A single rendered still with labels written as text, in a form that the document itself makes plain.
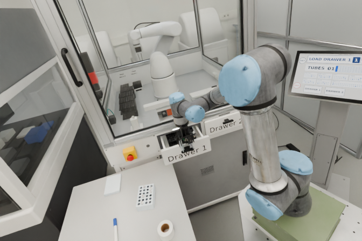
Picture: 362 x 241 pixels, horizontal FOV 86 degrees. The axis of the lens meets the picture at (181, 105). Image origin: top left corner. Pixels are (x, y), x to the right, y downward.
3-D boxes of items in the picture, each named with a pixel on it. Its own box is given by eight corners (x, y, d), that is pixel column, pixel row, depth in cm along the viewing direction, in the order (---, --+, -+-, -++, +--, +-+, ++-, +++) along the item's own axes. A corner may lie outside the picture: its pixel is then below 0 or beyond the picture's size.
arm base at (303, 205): (319, 200, 77) (322, 183, 72) (297, 225, 70) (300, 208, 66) (282, 177, 88) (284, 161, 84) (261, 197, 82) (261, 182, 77)
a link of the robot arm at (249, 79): (302, 202, 66) (285, 41, 48) (277, 234, 59) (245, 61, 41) (270, 185, 76) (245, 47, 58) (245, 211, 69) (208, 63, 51)
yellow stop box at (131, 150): (137, 159, 119) (134, 150, 116) (126, 163, 118) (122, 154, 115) (137, 154, 124) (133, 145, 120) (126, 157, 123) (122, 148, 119)
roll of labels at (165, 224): (157, 229, 88) (154, 225, 86) (171, 221, 90) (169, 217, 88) (162, 245, 82) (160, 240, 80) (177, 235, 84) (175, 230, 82)
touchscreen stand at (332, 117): (346, 231, 139) (397, 111, 90) (278, 201, 165) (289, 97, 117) (349, 180, 171) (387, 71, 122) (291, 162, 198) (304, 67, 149)
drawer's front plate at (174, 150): (211, 150, 117) (209, 136, 112) (165, 165, 113) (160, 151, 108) (210, 148, 119) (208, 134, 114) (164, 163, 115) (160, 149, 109)
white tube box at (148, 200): (154, 208, 97) (152, 204, 95) (138, 211, 97) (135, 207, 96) (155, 188, 108) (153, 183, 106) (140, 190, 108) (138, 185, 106)
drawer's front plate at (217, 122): (245, 123, 134) (245, 110, 128) (206, 136, 130) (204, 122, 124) (244, 122, 135) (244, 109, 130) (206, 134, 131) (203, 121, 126)
